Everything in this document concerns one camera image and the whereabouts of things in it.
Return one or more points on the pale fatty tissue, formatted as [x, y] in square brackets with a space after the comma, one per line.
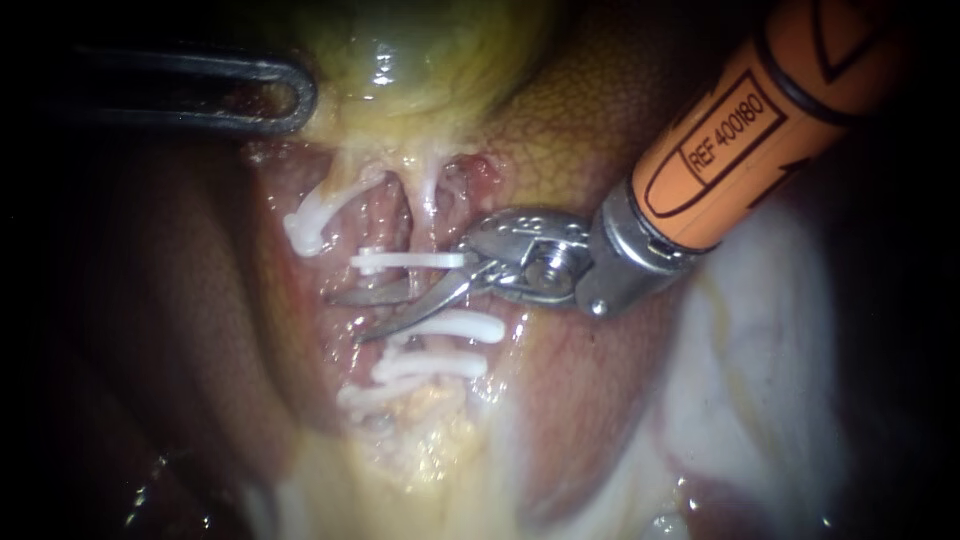
[420, 465]
[750, 360]

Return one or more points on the white clip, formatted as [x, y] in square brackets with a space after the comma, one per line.
[457, 326]
[435, 365]
[311, 217]
[405, 260]
[375, 395]

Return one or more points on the left arm instrument jaw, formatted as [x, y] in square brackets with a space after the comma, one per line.
[304, 94]

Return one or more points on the dark red liver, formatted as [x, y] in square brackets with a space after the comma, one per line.
[600, 375]

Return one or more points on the thin tube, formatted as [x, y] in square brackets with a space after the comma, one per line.
[429, 202]
[352, 169]

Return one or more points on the right arm instrument jaw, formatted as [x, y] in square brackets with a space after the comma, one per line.
[375, 292]
[420, 313]

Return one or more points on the gallbladder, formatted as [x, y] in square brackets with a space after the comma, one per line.
[442, 52]

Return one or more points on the right arm instrument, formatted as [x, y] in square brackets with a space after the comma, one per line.
[555, 259]

